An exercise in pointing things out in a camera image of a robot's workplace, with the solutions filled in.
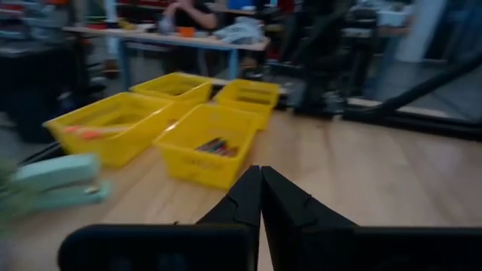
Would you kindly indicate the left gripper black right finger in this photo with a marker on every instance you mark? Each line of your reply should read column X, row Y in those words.
column 297, row 218

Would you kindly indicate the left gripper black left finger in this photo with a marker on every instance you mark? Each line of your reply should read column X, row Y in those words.
column 241, row 203

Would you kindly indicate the red crayon Madter print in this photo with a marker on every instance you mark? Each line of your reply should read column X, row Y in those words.
column 226, row 151

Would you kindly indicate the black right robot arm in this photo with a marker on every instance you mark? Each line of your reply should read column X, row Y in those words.
column 324, row 56

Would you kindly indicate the yellow plastic slotted bin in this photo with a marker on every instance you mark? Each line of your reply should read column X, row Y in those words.
column 177, row 94
column 244, row 107
column 203, row 167
column 124, row 147

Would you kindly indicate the mint green stapler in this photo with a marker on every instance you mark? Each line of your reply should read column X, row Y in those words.
column 56, row 177

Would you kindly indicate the person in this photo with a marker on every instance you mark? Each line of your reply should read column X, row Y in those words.
column 192, row 13

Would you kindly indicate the green plant in white pot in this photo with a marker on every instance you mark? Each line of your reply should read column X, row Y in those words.
column 11, row 195

